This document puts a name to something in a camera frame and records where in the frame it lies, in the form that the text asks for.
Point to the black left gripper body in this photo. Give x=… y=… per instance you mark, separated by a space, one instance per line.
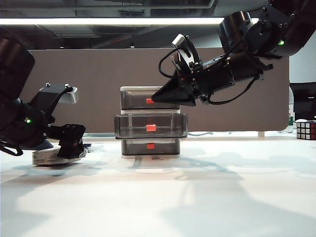
x=66 y=132

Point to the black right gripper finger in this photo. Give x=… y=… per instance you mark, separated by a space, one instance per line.
x=180 y=101
x=175 y=90

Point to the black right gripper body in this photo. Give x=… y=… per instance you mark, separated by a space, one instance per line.
x=212 y=79

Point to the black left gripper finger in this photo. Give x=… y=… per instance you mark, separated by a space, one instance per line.
x=70 y=149

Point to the napkin pack with purple print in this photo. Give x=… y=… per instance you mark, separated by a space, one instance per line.
x=44 y=158

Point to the white plastic drawer cabinet frame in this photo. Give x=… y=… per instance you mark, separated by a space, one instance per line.
x=138 y=88

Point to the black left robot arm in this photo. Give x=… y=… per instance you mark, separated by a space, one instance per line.
x=14 y=74

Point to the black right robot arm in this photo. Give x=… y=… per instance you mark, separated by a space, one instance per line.
x=271 y=29

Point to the small ceiling spotlight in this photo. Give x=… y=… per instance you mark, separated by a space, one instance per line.
x=132 y=46

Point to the brown desk partition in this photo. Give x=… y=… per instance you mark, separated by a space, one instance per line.
x=98 y=74

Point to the bottle with green label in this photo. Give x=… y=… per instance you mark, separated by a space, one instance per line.
x=291 y=113

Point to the black monitor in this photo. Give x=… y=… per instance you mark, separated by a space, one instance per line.
x=304 y=98

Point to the long ceiling light strip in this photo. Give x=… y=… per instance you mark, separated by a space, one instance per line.
x=98 y=21

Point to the Rubik's cube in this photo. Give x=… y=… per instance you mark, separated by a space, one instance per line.
x=306 y=130

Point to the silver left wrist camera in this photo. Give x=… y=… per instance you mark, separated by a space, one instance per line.
x=69 y=97

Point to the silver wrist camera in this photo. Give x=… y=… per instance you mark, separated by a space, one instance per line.
x=181 y=40
x=69 y=97

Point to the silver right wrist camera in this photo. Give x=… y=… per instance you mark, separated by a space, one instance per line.
x=181 y=40

